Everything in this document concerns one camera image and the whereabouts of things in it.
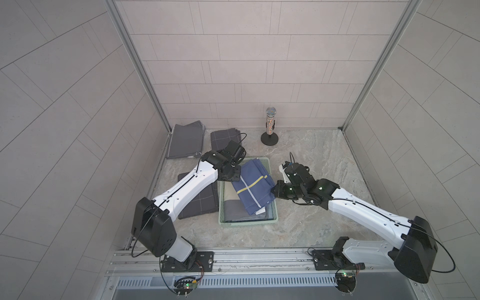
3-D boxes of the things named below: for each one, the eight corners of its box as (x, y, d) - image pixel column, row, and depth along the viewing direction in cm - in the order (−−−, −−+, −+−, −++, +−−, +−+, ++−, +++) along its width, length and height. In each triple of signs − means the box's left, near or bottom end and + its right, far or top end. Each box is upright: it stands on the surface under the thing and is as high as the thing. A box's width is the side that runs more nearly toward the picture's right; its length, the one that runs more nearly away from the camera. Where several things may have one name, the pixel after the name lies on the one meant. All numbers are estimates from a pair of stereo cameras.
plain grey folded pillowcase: (164, 158, 104) (163, 156, 102) (177, 122, 122) (176, 120, 121) (199, 158, 104) (199, 156, 102) (207, 123, 122) (206, 121, 121)
